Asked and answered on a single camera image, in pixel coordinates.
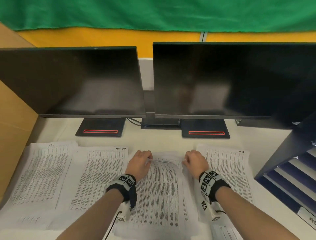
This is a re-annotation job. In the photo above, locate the person's left hand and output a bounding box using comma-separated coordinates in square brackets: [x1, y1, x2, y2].
[125, 150, 154, 182]

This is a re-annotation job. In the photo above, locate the person's right hand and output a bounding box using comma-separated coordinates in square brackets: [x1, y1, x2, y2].
[182, 150, 210, 180]

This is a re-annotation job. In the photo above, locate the printed white paper sheet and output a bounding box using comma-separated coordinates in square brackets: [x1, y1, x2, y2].
[0, 204, 58, 231]
[5, 141, 79, 209]
[55, 146, 129, 213]
[196, 143, 255, 207]
[210, 220, 248, 240]
[113, 153, 199, 240]

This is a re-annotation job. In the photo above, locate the person's right forearm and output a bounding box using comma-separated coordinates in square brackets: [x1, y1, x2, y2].
[214, 188, 301, 240]

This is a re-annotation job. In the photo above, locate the person's left forearm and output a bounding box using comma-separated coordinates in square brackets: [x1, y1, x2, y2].
[55, 189, 125, 240]

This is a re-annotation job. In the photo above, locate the black monitor base red stripe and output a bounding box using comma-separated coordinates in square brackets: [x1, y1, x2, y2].
[181, 119, 231, 139]
[75, 118, 126, 138]

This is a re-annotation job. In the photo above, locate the black computer monitor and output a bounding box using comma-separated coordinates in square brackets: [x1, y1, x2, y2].
[0, 46, 146, 118]
[152, 42, 316, 131]

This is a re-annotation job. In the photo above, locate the dark blue document tray rack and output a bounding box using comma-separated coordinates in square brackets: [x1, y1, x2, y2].
[254, 116, 316, 233]

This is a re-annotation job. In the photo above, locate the white label on tray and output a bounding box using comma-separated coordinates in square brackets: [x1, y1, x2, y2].
[297, 207, 316, 226]

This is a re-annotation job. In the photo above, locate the brown cardboard panel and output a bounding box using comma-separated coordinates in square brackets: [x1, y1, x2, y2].
[0, 22, 40, 206]

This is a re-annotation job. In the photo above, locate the green cloth curtain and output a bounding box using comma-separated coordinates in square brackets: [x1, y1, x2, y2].
[0, 0, 316, 33]

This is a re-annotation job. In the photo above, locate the black wrist strap with markers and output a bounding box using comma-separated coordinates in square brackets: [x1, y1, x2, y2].
[198, 169, 232, 205]
[106, 174, 138, 209]

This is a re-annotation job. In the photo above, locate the white wrist camera with markers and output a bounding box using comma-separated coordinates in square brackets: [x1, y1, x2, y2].
[197, 195, 222, 222]
[116, 200, 133, 222]

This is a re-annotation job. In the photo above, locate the thin black camera cable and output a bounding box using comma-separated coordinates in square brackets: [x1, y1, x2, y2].
[104, 210, 123, 240]

